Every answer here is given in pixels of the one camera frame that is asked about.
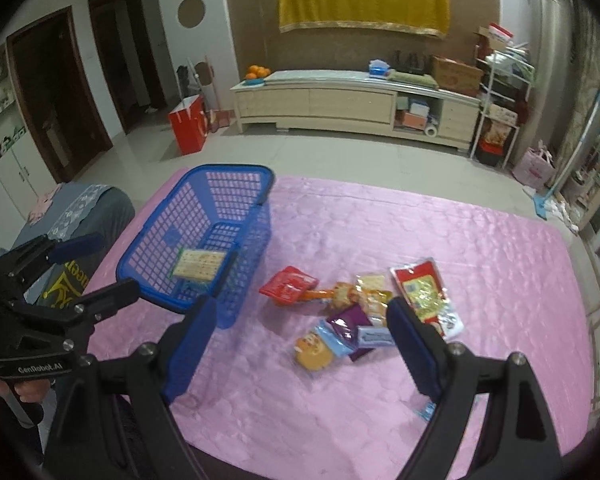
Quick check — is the purple snack packet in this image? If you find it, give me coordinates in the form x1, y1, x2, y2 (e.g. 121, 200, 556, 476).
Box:
326, 305, 372, 362

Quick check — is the silver standing air conditioner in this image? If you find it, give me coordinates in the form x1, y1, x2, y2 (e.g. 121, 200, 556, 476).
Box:
525, 0, 577, 161

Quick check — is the cracker packet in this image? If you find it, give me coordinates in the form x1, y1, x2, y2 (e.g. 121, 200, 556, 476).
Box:
171, 247, 228, 282
355, 272, 397, 326

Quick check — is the light blue snack packet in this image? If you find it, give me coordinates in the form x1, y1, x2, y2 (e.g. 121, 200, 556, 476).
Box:
312, 320, 357, 359

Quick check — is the red gift bag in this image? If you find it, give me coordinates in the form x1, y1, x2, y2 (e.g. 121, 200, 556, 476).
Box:
168, 94, 210, 156

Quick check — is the plate of oranges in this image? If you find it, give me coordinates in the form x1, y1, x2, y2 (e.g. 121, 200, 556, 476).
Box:
243, 64, 271, 85

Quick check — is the blue plastic basket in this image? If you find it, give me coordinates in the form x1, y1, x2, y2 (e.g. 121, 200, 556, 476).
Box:
116, 163, 276, 330

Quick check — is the round brown wall decoration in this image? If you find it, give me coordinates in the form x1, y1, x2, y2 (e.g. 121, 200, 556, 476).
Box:
177, 0, 206, 29

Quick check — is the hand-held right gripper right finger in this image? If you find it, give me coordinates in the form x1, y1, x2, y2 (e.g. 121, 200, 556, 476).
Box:
385, 296, 563, 480

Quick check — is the blue mop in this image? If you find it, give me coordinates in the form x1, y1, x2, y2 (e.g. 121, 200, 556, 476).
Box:
531, 87, 600, 222

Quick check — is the grey stool with lace cover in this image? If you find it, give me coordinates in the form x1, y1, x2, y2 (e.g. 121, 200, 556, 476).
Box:
16, 182, 137, 313

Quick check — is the person's left hand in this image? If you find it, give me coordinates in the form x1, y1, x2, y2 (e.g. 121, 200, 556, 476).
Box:
0, 379, 57, 429

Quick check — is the large red white snack packet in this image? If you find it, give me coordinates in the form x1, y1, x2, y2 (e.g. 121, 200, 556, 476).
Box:
390, 257, 465, 343

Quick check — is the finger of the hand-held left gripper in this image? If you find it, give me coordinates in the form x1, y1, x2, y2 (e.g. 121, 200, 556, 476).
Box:
0, 232, 105, 288
7, 279, 141, 332

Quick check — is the round orange cookie packet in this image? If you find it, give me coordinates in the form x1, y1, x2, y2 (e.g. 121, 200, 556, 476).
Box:
294, 332, 334, 372

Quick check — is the white wall cabinet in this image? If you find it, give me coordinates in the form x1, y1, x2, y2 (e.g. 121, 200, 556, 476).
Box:
0, 47, 37, 223

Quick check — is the orange tube snack packet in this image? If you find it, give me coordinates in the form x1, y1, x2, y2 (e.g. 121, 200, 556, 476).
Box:
305, 282, 362, 312

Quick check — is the dark wooden door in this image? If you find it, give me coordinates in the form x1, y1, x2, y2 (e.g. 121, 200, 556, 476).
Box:
87, 0, 169, 135
6, 6, 115, 184

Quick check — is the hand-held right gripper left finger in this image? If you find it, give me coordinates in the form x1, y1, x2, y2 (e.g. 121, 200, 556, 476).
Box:
42, 297, 218, 480

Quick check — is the cream tv cabinet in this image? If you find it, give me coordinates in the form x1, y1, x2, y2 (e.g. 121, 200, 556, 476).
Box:
230, 70, 483, 154

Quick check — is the green folded cloth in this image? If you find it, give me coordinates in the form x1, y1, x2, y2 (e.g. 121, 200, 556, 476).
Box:
387, 72, 439, 89

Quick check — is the pale blue white snack packet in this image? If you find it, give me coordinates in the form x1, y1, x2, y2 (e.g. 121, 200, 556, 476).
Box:
355, 326, 396, 349

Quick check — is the cardboard box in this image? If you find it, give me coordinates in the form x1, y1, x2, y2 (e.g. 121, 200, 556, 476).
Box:
431, 55, 484, 97

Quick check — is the pink bag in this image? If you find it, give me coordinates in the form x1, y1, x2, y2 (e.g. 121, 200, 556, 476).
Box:
512, 146, 556, 191

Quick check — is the white metal rack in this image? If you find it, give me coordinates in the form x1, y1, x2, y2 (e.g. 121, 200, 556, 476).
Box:
469, 42, 535, 170

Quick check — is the pink quilted bedspread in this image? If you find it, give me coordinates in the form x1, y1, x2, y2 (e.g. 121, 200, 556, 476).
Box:
82, 175, 597, 480

